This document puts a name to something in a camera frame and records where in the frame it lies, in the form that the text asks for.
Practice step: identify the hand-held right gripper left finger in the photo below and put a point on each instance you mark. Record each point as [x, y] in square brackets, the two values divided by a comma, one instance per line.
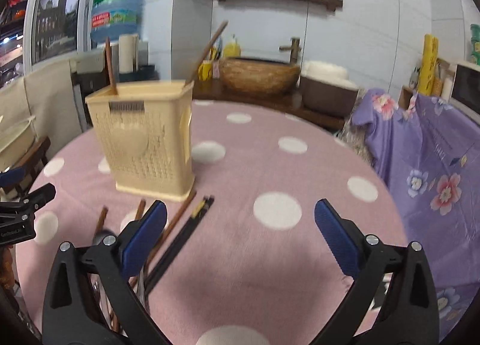
[146, 236]

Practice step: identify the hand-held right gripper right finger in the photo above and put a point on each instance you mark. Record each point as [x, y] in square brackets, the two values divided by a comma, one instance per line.
[333, 236]

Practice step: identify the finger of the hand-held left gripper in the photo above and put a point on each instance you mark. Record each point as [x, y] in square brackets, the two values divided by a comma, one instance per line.
[37, 196]
[11, 178]

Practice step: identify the wooden chopstick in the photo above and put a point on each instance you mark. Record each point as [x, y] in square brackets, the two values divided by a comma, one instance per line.
[204, 52]
[110, 67]
[140, 210]
[101, 219]
[180, 213]

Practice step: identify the black chopstick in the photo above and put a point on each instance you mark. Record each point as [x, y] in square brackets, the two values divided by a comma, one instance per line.
[183, 241]
[187, 223]

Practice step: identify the cream plastic utensil basket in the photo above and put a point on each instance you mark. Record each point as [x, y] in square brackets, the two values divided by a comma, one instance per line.
[142, 150]

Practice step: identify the dark wooden chair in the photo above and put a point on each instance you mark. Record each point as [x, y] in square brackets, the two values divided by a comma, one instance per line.
[37, 153]

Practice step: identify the pink polka dot tablecloth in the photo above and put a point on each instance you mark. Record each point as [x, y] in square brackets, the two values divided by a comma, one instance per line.
[262, 273]

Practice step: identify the beige cloth cover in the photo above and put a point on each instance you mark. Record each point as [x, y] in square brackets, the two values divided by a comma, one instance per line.
[45, 104]

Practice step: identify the grey patterned cloth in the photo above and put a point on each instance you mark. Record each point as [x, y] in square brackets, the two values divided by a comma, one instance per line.
[356, 138]

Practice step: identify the purple floral cloth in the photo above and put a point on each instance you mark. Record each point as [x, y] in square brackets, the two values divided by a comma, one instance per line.
[420, 150]

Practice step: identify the brown white rice cooker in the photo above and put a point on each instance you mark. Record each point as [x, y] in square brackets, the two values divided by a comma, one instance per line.
[326, 97]

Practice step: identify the grey water dispenser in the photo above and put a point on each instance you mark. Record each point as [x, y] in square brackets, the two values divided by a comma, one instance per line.
[90, 61]

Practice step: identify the dark wooden counter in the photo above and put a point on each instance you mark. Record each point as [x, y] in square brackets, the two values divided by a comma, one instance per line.
[285, 103]

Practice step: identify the wooden storage rack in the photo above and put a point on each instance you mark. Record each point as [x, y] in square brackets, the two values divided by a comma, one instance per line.
[405, 97]

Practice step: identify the white framed glass door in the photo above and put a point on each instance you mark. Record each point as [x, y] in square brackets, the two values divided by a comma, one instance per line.
[56, 11]

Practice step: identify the yellow mug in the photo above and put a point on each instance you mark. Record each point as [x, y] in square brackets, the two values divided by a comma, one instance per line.
[204, 71]

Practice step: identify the woven sink basin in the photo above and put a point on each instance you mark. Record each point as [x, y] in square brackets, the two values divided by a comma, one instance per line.
[258, 76]

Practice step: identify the white bottle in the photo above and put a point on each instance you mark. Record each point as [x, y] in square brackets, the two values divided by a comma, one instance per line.
[446, 89]

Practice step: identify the bamboo faucet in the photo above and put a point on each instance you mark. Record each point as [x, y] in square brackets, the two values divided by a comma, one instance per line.
[294, 50]

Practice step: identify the yellow wrap roll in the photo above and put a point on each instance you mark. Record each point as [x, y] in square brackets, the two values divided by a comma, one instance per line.
[427, 67]

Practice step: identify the blue water jug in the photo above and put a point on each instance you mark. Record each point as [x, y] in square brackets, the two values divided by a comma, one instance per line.
[116, 7]

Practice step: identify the white microwave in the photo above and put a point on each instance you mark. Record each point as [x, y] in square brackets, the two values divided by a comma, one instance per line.
[467, 86]

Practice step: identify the yellow dish soap bottle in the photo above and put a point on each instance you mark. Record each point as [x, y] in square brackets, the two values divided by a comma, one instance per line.
[231, 48]

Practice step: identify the green cup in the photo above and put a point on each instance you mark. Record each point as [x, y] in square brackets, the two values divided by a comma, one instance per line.
[475, 54]
[475, 34]

